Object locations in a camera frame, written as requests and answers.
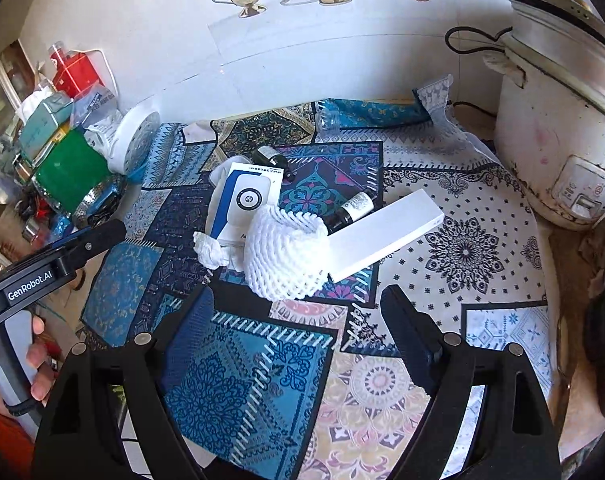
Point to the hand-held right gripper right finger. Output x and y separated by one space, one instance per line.
407 326

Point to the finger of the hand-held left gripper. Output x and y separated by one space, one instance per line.
100 240

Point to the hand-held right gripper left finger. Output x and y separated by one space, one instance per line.
201 311

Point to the white tissue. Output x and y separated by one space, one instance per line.
212 251

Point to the long white cardboard box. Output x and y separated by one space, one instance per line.
387 232

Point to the white foam fruit net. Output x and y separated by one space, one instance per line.
282 250

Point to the blue and white box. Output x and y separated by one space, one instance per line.
242 195

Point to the dark bottle with white label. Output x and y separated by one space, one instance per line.
353 208

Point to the small dark bottle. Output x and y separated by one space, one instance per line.
268 156

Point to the person's left forearm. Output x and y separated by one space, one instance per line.
5 447

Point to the person's left hand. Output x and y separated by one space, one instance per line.
41 360

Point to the patterned patchwork tablecloth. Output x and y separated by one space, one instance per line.
472 250

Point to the teal box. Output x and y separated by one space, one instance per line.
45 122

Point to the clear plastic bag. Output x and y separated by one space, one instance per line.
95 107

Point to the red box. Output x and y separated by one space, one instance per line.
77 72

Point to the dark cloth bag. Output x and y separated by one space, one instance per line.
604 340

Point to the grey rag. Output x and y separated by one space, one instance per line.
599 247

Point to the white rice cooker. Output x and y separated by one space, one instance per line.
542 125

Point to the metal pot lid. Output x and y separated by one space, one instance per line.
557 15

